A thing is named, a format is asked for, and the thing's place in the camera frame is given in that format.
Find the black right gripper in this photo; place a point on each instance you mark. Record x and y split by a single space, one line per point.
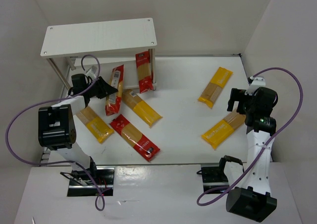
237 98

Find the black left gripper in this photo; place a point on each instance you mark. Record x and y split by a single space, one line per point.
100 88

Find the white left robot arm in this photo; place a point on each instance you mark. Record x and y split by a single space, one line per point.
57 132

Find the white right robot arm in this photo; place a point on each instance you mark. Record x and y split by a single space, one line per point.
250 195

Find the yellow pasta bag upper right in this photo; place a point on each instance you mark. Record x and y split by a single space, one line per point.
214 88

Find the yellow pasta bag far left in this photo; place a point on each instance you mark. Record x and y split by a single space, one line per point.
99 129

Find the white two-tier shelf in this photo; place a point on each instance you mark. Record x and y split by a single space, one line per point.
110 41

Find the yellow Pastatime pasta bag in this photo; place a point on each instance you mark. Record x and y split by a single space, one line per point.
223 129

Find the red pasta bag on shelf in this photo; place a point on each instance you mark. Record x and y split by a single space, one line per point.
143 71

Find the yellow pasta bag centre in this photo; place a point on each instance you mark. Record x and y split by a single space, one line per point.
140 107

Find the red pasta bag front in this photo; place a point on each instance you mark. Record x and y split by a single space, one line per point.
135 138

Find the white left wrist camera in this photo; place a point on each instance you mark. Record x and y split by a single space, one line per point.
92 72

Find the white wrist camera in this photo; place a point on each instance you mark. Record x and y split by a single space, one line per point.
254 84
92 72

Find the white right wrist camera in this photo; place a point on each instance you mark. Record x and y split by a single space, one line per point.
254 84

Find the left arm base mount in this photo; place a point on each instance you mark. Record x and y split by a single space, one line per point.
81 186

